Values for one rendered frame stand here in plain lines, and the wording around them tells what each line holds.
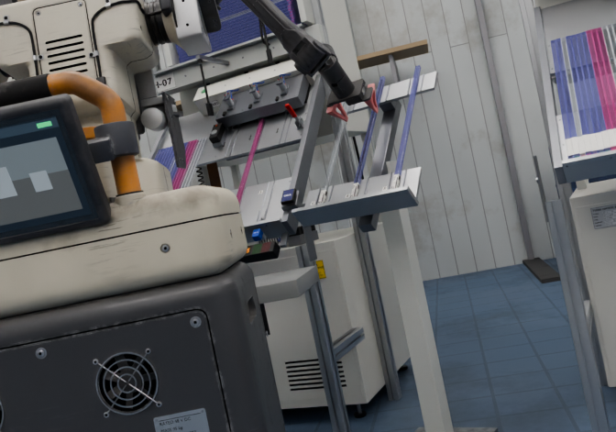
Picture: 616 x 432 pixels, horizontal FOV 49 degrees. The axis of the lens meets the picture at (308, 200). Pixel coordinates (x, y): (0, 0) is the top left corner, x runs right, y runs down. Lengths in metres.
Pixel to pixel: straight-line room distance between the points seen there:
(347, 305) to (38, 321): 1.46
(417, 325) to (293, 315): 0.58
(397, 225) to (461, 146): 3.35
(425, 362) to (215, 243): 1.16
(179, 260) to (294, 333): 1.51
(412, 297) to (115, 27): 1.09
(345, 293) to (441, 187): 3.01
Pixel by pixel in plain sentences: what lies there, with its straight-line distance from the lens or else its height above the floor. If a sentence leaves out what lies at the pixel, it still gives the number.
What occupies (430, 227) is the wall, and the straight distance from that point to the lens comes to 5.23.
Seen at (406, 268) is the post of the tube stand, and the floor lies 0.52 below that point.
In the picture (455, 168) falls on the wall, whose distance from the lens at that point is 5.22.
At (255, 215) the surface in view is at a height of 0.76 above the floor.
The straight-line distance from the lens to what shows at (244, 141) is 2.40.
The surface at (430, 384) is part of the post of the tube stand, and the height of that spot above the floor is 0.19.
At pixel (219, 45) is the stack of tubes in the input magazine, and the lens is 2.63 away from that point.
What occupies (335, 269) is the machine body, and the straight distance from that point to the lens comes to 2.28.
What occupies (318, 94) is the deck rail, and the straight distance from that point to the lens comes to 2.41.
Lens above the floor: 0.76
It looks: level
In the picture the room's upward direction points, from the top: 12 degrees counter-clockwise
